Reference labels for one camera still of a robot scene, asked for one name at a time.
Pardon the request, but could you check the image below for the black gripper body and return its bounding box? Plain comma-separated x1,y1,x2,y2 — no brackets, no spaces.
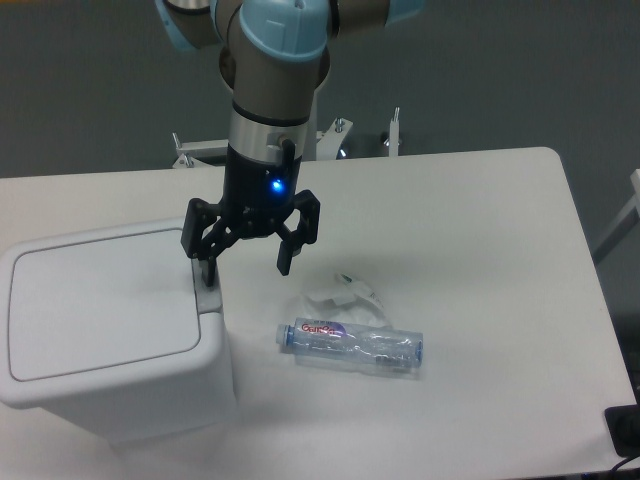
221,142,300,239

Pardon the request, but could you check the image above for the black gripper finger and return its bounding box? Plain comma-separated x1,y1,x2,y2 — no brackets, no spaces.
181,198,247,287
275,190,321,275

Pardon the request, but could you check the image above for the grey trash can push button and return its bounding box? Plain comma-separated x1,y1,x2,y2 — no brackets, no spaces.
192,259,222,314

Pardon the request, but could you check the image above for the white plastic trash can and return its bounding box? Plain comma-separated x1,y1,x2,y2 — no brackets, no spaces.
1,219,236,443

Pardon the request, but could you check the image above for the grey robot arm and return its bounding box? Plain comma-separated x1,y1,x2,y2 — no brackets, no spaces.
155,0,424,286

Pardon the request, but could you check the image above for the crumpled clear plastic wrapper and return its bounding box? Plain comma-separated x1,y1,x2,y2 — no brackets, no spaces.
297,272,392,328

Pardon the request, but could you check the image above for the clear plastic water bottle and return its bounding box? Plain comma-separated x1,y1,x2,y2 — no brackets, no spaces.
276,318,424,373

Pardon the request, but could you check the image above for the black device at table edge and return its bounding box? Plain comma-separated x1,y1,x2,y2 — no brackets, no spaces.
604,405,639,457

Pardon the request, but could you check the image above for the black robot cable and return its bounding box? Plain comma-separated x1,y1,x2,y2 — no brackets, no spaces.
275,138,297,176

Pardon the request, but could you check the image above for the white pedestal base frame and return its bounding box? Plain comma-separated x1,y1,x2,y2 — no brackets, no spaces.
171,106,403,169

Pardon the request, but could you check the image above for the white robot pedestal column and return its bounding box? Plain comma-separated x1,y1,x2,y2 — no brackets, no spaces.
218,47,331,162

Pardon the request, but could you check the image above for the white frame at right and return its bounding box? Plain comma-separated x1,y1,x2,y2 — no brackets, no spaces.
591,169,639,265

